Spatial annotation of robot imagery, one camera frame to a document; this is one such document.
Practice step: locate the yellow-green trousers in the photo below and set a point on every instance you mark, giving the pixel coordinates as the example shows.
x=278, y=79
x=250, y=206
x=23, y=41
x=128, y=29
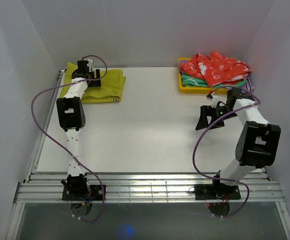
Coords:
x=111, y=89

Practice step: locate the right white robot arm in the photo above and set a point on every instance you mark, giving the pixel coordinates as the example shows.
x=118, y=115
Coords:
x=258, y=141

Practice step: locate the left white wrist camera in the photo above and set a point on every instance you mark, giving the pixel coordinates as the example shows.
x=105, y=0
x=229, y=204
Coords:
x=89, y=64

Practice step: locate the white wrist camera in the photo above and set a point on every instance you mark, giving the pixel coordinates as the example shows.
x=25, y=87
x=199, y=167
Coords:
x=213, y=98
x=89, y=64

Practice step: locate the purple striped garment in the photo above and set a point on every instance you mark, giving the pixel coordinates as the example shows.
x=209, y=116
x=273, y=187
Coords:
x=248, y=86

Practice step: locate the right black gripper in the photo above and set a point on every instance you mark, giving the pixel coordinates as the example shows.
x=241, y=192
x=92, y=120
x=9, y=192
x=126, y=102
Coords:
x=206, y=110

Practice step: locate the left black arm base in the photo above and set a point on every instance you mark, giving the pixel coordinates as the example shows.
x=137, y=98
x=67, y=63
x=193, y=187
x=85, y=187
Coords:
x=99, y=192

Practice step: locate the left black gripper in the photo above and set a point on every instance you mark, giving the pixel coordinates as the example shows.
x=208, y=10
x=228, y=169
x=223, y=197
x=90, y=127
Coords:
x=94, y=83

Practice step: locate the green folded garment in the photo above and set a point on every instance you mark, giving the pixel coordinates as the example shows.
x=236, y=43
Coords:
x=189, y=81

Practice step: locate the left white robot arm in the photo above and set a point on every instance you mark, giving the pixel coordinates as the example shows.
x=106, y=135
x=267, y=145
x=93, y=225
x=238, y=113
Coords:
x=72, y=119

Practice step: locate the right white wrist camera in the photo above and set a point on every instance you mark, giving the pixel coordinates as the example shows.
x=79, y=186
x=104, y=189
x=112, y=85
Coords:
x=213, y=98

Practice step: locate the yellow plastic tray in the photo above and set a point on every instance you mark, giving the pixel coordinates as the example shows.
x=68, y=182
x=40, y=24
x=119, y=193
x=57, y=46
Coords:
x=198, y=90

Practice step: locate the red white patterned garment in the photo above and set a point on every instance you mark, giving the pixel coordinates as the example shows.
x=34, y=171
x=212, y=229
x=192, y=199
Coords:
x=215, y=69

